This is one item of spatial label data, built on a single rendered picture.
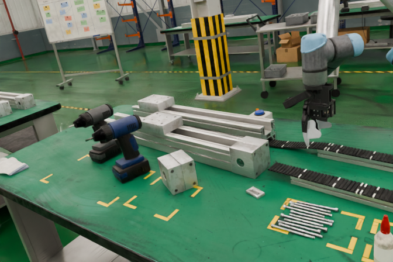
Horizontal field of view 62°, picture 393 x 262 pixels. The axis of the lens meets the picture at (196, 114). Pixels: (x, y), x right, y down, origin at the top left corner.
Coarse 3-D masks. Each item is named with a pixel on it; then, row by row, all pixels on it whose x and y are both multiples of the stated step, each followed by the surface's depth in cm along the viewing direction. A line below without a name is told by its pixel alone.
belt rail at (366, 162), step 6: (318, 150) 111; (324, 150) 109; (318, 156) 112; (324, 156) 110; (330, 156) 109; (336, 156) 108; (342, 156) 106; (348, 156) 104; (348, 162) 105; (354, 162) 104; (360, 162) 102; (366, 162) 102; (372, 162) 100; (378, 162) 98; (378, 168) 99; (384, 168) 98; (390, 168) 97
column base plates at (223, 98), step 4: (236, 88) 470; (228, 92) 458; (232, 92) 456; (236, 92) 462; (196, 96) 464; (200, 96) 461; (204, 96) 458; (208, 96) 455; (212, 96) 452; (216, 96) 449; (220, 96) 446; (224, 96) 443; (228, 96) 448; (204, 100) 456; (208, 100) 452; (212, 100) 448; (216, 100) 443; (220, 100) 439; (224, 100) 438
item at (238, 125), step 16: (144, 112) 169; (176, 112) 154; (192, 112) 154; (208, 112) 147; (224, 112) 143; (208, 128) 140; (224, 128) 133; (240, 128) 127; (256, 128) 122; (272, 128) 128
